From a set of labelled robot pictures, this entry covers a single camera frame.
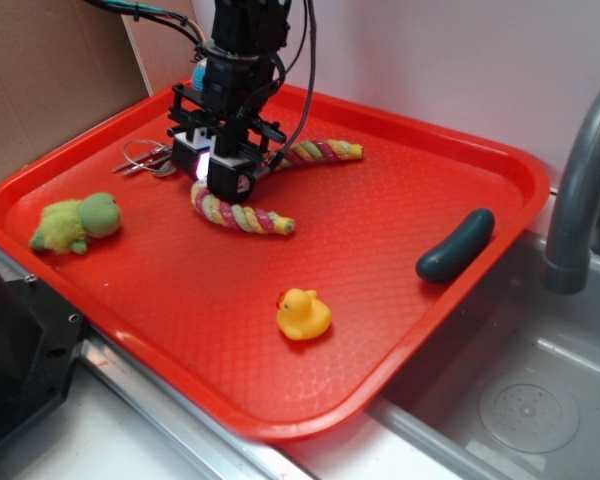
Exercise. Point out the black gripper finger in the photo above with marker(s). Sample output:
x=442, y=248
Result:
x=230, y=179
x=191, y=159

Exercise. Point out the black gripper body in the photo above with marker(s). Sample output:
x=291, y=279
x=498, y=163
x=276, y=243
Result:
x=235, y=89

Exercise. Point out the multicolored twisted rope toy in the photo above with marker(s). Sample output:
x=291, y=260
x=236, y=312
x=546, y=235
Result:
x=241, y=217

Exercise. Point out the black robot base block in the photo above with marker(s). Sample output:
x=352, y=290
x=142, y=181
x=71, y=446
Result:
x=40, y=339

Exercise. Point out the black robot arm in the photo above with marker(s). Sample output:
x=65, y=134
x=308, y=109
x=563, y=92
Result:
x=244, y=27

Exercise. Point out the blue crocheted ball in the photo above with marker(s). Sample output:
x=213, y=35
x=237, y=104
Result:
x=198, y=75

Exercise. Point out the metal key bunch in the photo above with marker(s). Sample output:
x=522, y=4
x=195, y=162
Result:
x=145, y=156

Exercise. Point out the green plush frog toy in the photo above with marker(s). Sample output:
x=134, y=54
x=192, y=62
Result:
x=68, y=226

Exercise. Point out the yellow rubber duck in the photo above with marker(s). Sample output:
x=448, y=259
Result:
x=301, y=315

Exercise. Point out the red plastic tray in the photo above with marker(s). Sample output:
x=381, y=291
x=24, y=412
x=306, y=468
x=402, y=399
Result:
x=196, y=302

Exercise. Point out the brown cardboard panel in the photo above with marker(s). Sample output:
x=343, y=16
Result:
x=66, y=66

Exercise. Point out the dark green toy cucumber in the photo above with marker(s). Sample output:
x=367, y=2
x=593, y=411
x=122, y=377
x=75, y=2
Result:
x=456, y=252

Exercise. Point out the grey toy faucet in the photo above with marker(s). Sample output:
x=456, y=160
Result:
x=574, y=232

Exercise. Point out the grey plastic sink basin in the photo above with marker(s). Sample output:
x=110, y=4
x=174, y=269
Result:
x=508, y=387

